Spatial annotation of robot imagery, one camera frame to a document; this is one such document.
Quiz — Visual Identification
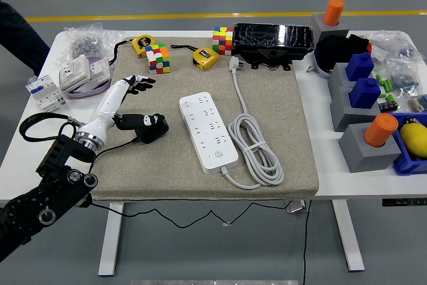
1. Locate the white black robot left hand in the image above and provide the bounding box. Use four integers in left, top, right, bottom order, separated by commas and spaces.
77, 75, 167, 148

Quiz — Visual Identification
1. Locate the black table control panel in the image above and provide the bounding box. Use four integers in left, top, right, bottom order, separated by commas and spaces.
382, 198, 427, 207

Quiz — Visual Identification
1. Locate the small black component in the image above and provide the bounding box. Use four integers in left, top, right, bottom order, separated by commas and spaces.
378, 94, 400, 113

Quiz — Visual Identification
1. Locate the person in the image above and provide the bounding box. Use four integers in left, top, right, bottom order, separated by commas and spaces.
0, 0, 51, 77

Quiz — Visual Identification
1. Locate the white table leg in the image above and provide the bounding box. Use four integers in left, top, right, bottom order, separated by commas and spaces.
98, 202, 125, 276
332, 200, 365, 272

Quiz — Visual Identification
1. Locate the clear bag of metal nuts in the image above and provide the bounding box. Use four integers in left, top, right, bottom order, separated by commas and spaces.
53, 23, 123, 65

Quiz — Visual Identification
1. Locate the clear bag of brown parts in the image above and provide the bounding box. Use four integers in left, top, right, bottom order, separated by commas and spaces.
408, 93, 427, 112

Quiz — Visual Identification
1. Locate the white blue round device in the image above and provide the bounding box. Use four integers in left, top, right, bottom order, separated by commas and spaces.
313, 47, 334, 79

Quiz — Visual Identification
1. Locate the clear bag of blue parts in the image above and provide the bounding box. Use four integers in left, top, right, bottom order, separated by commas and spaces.
368, 30, 424, 65
386, 61, 423, 99

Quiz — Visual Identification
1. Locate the yellow tape measure square window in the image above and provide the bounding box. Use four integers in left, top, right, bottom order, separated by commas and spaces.
170, 43, 220, 71

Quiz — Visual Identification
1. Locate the white wall switch panel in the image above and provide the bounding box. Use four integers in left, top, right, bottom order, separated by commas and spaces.
87, 56, 111, 81

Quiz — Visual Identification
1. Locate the yellow toy fruit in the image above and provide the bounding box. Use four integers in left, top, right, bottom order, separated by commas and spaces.
399, 116, 427, 159

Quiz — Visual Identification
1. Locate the black cloth cap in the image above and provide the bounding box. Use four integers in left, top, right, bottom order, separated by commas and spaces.
315, 33, 372, 71

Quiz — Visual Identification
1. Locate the grey block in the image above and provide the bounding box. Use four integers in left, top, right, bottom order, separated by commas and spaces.
327, 63, 358, 91
329, 86, 381, 132
309, 13, 350, 44
338, 123, 402, 174

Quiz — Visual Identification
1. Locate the grey power strip cord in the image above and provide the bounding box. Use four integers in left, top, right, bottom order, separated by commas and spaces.
220, 57, 284, 190

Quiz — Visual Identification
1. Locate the white power strip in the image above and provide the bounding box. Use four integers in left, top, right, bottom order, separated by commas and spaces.
179, 91, 240, 175

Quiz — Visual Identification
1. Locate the thin black plug cord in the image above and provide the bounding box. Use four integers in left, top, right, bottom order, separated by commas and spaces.
89, 137, 291, 229

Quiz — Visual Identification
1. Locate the white circuit breaker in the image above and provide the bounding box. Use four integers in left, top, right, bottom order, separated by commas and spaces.
25, 75, 69, 115

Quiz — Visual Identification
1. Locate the white wall socket panel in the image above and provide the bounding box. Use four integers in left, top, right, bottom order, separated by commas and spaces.
59, 54, 91, 91

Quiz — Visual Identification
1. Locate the yellow tape measure round label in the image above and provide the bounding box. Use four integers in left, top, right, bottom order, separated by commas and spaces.
112, 34, 155, 65

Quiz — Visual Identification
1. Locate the metal bracket under table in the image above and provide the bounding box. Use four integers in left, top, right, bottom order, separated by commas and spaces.
286, 200, 313, 214

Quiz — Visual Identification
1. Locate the grey-brown mat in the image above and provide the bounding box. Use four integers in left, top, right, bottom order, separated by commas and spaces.
91, 36, 320, 201

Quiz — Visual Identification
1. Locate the blue plastic bin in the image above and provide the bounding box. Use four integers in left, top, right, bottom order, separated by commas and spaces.
390, 112, 427, 176

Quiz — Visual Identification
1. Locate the orange cylinder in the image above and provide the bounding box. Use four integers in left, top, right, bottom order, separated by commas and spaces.
363, 113, 400, 148
322, 0, 346, 27

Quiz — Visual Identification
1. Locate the hanging black cable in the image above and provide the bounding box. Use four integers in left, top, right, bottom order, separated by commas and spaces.
302, 200, 312, 285

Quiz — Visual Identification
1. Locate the black plug adapter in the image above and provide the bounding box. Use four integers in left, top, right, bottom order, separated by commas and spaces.
135, 119, 170, 145

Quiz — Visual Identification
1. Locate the colourful puzzle cube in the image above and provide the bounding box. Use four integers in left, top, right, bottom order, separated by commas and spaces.
145, 43, 171, 75
212, 26, 234, 56

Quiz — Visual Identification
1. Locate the lavender tape ring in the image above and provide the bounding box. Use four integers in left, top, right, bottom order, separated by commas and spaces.
63, 56, 111, 100

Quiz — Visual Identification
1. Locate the blue block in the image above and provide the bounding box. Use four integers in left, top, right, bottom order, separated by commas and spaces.
348, 77, 382, 109
345, 51, 375, 82

